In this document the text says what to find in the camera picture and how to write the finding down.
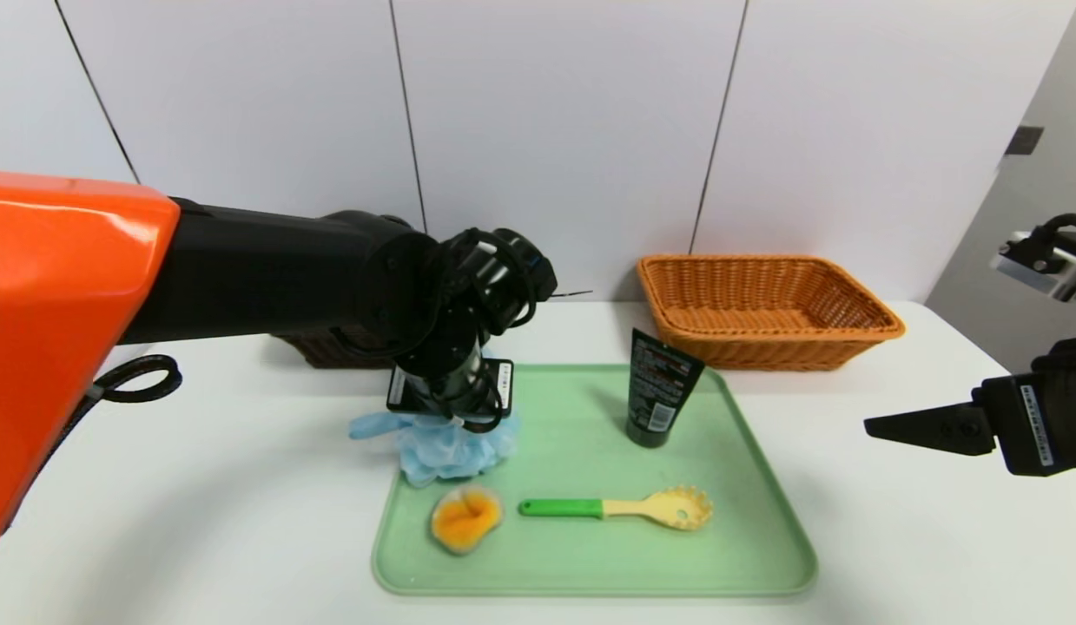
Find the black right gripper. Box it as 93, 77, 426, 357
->
863, 334, 1076, 477

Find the green handled pasta spoon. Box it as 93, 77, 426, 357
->
518, 484, 712, 531

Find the dark brown wicker basket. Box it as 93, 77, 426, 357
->
281, 332, 393, 370

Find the light green plastic tray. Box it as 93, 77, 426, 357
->
373, 364, 818, 597

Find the black cable loop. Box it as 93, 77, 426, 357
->
90, 354, 183, 405

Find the orange wicker basket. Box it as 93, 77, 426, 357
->
637, 254, 906, 372

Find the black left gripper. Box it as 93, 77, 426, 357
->
386, 338, 514, 418

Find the blue mesh bath loofah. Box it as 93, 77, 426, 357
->
348, 408, 519, 487

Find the orange peach half toy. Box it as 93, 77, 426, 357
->
430, 484, 505, 555

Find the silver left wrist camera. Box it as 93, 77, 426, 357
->
458, 239, 514, 292

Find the black cosmetic tube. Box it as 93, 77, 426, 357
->
625, 328, 706, 449

